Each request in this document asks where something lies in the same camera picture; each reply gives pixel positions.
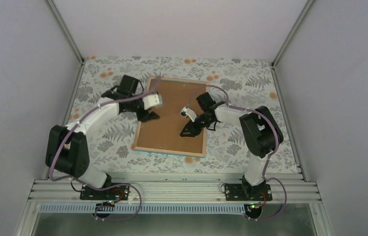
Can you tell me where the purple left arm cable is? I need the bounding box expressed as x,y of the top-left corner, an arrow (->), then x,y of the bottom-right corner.
48,77 -> 162,222

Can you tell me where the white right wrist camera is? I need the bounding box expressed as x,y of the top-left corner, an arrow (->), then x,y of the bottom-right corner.
180,107 -> 198,122

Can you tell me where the grey slotted cable duct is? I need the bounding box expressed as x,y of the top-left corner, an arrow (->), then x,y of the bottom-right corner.
38,203 -> 245,215

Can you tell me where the aluminium mounting rail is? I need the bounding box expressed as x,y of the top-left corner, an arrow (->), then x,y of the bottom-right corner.
28,179 -> 321,204

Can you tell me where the left aluminium corner post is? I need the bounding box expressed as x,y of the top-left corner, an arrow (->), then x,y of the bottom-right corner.
45,0 -> 85,65

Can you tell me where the aluminium corner post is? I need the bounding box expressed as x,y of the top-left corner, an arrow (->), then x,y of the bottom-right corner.
271,0 -> 316,69
45,0 -> 85,65

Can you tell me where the floral patterned tablecloth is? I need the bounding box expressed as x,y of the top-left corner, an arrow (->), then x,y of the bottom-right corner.
69,56 -> 297,174

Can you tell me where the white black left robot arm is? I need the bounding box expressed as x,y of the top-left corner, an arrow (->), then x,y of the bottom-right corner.
45,75 -> 163,199

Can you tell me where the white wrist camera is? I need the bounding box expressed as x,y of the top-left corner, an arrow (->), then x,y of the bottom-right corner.
180,107 -> 198,122
142,93 -> 163,110

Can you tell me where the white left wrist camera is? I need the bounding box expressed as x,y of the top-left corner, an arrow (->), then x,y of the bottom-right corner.
142,93 -> 163,110

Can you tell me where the brown cardboard backing board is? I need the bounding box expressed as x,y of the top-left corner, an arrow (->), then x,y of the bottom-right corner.
136,80 -> 206,154

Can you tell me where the right aluminium corner post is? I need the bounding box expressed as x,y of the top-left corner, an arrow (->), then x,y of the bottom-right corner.
271,0 -> 316,69

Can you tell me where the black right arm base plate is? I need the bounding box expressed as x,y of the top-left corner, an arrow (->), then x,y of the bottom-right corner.
224,183 -> 273,202

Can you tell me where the teal wooden picture frame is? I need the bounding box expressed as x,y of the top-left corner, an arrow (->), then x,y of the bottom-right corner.
132,76 -> 210,158

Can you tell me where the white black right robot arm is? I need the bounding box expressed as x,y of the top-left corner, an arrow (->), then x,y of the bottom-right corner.
180,92 -> 283,200

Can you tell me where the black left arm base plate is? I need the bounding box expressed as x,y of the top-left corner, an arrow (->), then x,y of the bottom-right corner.
80,185 -> 130,201

